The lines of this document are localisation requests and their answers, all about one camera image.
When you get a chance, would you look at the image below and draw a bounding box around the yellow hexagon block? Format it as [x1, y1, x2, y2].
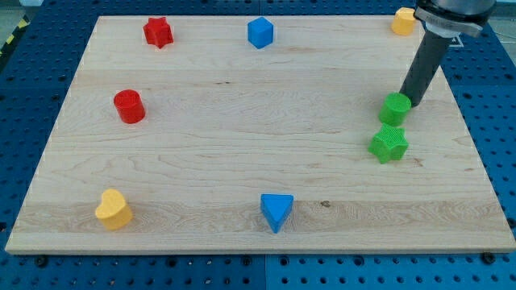
[391, 7, 416, 36]

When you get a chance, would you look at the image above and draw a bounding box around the light wooden board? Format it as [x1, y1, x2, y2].
[6, 16, 515, 255]

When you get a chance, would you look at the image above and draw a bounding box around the blue cube block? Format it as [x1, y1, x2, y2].
[248, 17, 274, 49]

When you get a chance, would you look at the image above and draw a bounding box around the yellow heart block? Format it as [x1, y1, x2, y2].
[94, 188, 133, 230]

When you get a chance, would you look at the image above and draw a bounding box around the red cylinder block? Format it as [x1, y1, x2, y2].
[114, 89, 146, 124]

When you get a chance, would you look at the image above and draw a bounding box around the green star block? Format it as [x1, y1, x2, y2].
[368, 122, 409, 164]

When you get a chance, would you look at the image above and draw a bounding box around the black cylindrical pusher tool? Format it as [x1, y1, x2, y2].
[399, 30, 451, 107]

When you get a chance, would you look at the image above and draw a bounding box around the blue triangle block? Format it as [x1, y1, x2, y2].
[260, 193, 294, 234]

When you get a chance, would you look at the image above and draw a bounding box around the red star block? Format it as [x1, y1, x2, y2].
[143, 17, 174, 49]

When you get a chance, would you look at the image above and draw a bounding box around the green cylinder block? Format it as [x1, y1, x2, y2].
[379, 93, 411, 126]

